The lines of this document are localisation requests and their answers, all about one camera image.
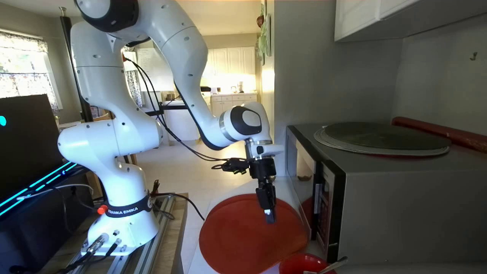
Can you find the small red bowl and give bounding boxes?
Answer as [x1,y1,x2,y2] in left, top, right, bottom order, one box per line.
[278,253,337,274]

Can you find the black base cable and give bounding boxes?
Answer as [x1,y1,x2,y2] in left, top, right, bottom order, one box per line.
[150,191,205,223]

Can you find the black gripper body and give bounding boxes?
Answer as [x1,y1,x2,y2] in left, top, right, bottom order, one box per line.
[248,157,278,191]

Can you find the thin orange round placemat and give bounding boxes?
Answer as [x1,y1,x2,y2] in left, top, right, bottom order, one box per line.
[197,194,309,274]

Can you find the aluminium rail robot base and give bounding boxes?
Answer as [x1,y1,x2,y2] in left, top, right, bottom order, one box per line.
[39,195,190,274]

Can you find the stainless steel microwave oven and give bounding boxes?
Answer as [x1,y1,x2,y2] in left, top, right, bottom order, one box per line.
[284,122,487,267]

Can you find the black computer monitor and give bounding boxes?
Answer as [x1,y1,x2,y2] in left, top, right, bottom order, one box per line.
[0,93,67,203]

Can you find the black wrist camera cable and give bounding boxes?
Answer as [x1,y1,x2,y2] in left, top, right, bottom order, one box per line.
[120,55,240,165]

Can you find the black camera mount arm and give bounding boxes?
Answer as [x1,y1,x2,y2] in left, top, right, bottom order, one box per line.
[143,101,191,118]

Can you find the silver woven round placemat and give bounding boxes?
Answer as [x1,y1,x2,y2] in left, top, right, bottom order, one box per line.
[312,121,452,159]

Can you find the white upper kitchen cabinets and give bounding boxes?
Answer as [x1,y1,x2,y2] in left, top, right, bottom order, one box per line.
[333,0,487,43]

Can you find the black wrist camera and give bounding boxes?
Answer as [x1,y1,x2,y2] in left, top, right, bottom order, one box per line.
[211,157,252,177]

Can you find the black box with cyan strips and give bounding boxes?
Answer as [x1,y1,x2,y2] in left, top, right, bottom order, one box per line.
[0,160,105,274]

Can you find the sunlit gridded window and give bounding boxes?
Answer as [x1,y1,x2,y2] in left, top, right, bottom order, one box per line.
[0,29,64,113]

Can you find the black vertical pole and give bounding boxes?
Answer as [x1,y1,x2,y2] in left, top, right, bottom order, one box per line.
[59,14,96,125]

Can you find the spoon in bowl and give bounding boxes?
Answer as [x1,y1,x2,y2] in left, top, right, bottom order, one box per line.
[315,256,350,274]

